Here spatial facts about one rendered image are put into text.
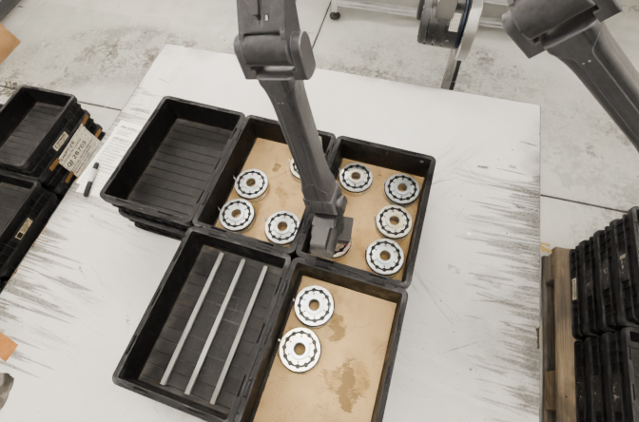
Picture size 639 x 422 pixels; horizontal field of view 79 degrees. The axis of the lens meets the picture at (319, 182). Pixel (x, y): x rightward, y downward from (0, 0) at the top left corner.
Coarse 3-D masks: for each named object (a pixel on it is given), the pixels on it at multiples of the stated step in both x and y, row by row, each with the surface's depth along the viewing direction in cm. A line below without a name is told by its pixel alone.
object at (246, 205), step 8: (232, 200) 117; (240, 200) 116; (224, 208) 116; (248, 208) 115; (224, 216) 114; (248, 216) 114; (224, 224) 113; (232, 224) 113; (240, 224) 113; (248, 224) 113
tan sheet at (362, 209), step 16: (384, 176) 122; (416, 176) 121; (368, 192) 119; (352, 208) 117; (368, 208) 117; (416, 208) 116; (368, 224) 114; (352, 240) 112; (368, 240) 112; (400, 240) 111; (352, 256) 110; (384, 256) 109; (400, 272) 107
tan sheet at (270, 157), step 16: (256, 144) 130; (272, 144) 130; (256, 160) 127; (272, 160) 127; (288, 160) 126; (272, 176) 124; (288, 176) 123; (272, 192) 121; (288, 192) 121; (256, 208) 118; (272, 208) 118; (288, 208) 118; (304, 208) 118; (256, 224) 116
